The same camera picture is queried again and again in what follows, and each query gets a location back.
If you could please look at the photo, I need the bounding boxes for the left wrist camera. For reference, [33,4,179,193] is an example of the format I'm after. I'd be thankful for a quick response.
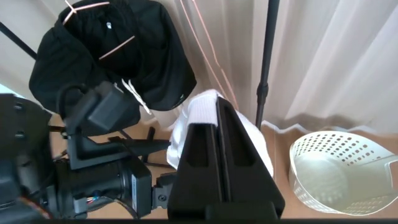
[63,80,142,170]

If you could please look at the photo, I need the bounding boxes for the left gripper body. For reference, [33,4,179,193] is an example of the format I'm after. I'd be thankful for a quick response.
[52,157,153,218]

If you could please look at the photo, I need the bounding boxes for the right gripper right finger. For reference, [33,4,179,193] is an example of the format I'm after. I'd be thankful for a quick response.
[216,96,285,219]

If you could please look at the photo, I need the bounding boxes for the black shorts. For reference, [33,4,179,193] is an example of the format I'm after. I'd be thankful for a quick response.
[29,0,198,116]

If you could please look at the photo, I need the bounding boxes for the pink clothes hanger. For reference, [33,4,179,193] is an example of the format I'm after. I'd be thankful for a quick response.
[178,0,240,110]
[62,0,137,61]

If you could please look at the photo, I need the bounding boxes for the black cable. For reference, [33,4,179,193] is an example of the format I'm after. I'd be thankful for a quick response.
[57,83,91,121]

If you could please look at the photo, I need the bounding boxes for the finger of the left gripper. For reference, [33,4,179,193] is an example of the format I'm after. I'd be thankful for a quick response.
[151,172,177,210]
[108,136,172,157]

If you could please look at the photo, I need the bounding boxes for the black clothes rack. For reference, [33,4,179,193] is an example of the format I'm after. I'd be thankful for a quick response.
[0,0,280,169]

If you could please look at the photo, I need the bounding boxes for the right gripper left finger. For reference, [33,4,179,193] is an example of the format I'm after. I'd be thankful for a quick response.
[167,123,222,219]

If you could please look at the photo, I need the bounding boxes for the white laundry basket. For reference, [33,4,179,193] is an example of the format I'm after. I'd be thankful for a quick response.
[288,130,398,217]

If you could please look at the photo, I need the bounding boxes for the white printed T-shirt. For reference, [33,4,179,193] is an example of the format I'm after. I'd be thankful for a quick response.
[166,89,274,178]

